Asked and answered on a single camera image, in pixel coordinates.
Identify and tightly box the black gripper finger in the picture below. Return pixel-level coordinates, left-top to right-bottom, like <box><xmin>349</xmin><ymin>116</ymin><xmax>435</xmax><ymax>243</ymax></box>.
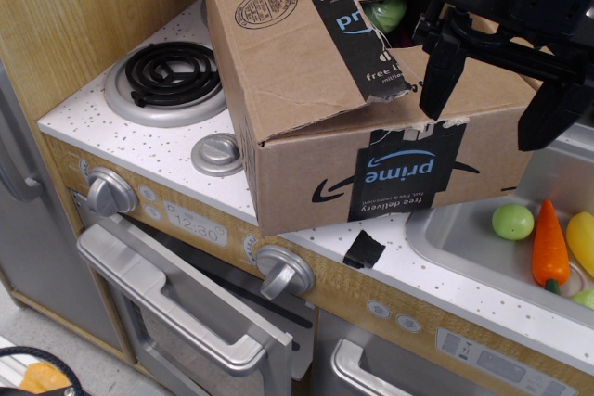
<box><xmin>420</xmin><ymin>36</ymin><xmax>468</xmax><ymax>120</ymax></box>
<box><xmin>517</xmin><ymin>79</ymin><xmax>588</xmax><ymax>152</ymax></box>

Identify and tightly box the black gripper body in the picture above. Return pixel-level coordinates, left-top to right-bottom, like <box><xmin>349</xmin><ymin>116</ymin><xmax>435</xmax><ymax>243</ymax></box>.
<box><xmin>413</xmin><ymin>0</ymin><xmax>593</xmax><ymax>85</ymax></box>

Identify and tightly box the large cardboard prime box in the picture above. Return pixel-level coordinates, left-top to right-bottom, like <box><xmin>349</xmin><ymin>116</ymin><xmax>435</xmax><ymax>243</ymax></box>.
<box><xmin>206</xmin><ymin>0</ymin><xmax>536</xmax><ymax>235</ymax></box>

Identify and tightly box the green toy inside box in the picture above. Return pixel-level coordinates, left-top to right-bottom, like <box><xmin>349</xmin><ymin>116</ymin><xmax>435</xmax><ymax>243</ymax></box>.
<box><xmin>363</xmin><ymin>0</ymin><xmax>407</xmax><ymax>34</ymax></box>

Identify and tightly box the green toy ball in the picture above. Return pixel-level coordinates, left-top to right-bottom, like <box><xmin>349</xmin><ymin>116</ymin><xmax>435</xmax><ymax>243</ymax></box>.
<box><xmin>491</xmin><ymin>203</ymin><xmax>535</xmax><ymax>241</ymax></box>

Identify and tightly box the yellow toy vegetable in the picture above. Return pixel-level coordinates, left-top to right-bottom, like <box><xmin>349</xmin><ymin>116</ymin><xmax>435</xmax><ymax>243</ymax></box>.
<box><xmin>566</xmin><ymin>211</ymin><xmax>594</xmax><ymax>275</ymax></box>

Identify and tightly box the orange toy carrot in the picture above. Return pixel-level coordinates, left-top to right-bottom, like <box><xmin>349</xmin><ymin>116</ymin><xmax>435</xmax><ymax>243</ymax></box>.
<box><xmin>532</xmin><ymin>199</ymin><xmax>571</xmax><ymax>295</ymax></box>

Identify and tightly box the silver sink basin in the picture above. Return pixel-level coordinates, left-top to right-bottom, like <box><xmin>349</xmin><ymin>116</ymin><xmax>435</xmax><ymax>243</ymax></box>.
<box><xmin>406</xmin><ymin>126</ymin><xmax>593</xmax><ymax>326</ymax></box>

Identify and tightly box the light green toy piece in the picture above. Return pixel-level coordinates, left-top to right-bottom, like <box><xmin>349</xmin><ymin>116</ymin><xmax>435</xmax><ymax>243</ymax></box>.
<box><xmin>572</xmin><ymin>288</ymin><xmax>594</xmax><ymax>310</ymax></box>

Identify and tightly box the black tape piece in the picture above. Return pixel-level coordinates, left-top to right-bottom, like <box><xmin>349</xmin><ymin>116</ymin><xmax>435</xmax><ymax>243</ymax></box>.
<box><xmin>342</xmin><ymin>230</ymin><xmax>385</xmax><ymax>269</ymax></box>

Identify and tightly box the grey countertop knob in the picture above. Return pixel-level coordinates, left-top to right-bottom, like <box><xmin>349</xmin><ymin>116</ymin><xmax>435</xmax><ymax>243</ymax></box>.
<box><xmin>190</xmin><ymin>133</ymin><xmax>242</xmax><ymax>177</ymax></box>

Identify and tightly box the grey right stove knob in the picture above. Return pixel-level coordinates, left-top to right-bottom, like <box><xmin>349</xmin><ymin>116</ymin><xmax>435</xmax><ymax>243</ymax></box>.
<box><xmin>256</xmin><ymin>245</ymin><xmax>315</xmax><ymax>300</ymax></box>

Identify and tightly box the grey stove knob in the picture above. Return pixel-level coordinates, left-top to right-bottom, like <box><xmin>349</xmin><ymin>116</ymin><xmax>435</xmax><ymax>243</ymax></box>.
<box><xmin>87</xmin><ymin>167</ymin><xmax>139</xmax><ymax>217</ymax></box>
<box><xmin>256</xmin><ymin>245</ymin><xmax>315</xmax><ymax>300</ymax></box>

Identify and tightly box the black coil stove burner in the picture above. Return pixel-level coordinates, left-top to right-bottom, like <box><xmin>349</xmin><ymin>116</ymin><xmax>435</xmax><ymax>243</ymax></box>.
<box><xmin>104</xmin><ymin>41</ymin><xmax>226</xmax><ymax>128</ymax></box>

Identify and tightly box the grey dishwasher door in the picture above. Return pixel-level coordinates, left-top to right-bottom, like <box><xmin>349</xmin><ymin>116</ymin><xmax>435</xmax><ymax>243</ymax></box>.
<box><xmin>313</xmin><ymin>311</ymin><xmax>593</xmax><ymax>395</ymax></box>

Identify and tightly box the grey oven door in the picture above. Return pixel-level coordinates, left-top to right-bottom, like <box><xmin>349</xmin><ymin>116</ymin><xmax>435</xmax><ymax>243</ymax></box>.
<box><xmin>78</xmin><ymin>218</ymin><xmax>317</xmax><ymax>395</ymax></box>

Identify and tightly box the grey left stove knob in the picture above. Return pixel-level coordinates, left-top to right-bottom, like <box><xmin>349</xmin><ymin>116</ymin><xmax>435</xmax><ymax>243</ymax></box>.
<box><xmin>87</xmin><ymin>167</ymin><xmax>139</xmax><ymax>217</ymax></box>

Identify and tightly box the grey toy fridge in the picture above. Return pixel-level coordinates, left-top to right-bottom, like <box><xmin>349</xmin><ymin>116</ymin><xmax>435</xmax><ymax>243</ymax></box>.
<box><xmin>1</xmin><ymin>72</ymin><xmax>123</xmax><ymax>354</ymax></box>

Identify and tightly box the black-rimmed bin with orange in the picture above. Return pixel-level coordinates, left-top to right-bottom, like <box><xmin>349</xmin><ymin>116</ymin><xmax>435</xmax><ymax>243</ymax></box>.
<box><xmin>1</xmin><ymin>346</ymin><xmax>84</xmax><ymax>395</ymax></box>

